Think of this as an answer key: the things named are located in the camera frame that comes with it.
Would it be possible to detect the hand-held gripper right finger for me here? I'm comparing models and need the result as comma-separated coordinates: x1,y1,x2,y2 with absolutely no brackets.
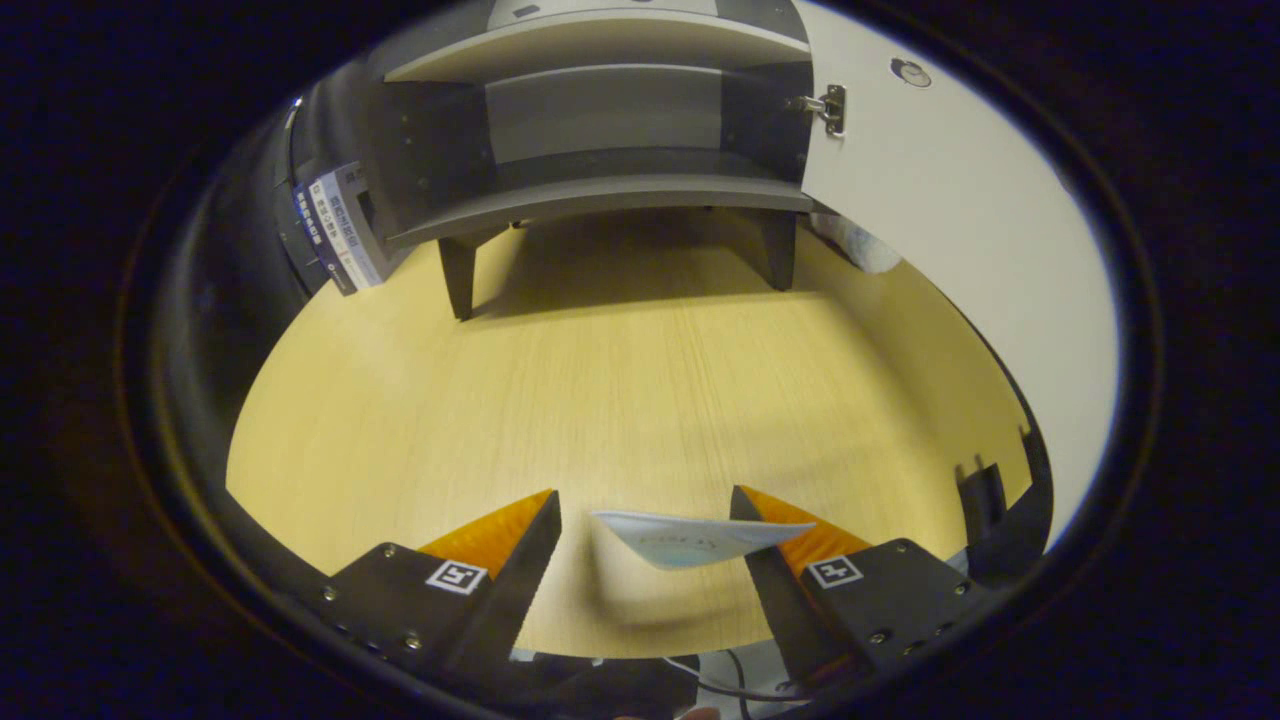
728,485,988,693

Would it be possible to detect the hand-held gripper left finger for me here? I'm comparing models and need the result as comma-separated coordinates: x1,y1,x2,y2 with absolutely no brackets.
318,488,564,691

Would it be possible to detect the white blue tube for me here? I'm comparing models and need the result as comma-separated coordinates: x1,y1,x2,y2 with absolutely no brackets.
590,508,817,572

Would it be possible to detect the black door handle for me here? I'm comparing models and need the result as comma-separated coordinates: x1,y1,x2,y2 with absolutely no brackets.
955,425,1053,586

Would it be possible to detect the white cabinet door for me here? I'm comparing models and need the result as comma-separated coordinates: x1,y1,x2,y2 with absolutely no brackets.
795,0,1121,591

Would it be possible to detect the white plastic bag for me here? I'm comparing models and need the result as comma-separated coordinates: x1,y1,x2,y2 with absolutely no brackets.
810,212,901,276

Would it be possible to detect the grey cabinet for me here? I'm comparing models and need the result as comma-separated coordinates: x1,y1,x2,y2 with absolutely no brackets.
360,0,846,323

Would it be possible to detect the metal door hinge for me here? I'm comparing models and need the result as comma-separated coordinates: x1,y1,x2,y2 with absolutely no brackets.
785,83,849,139

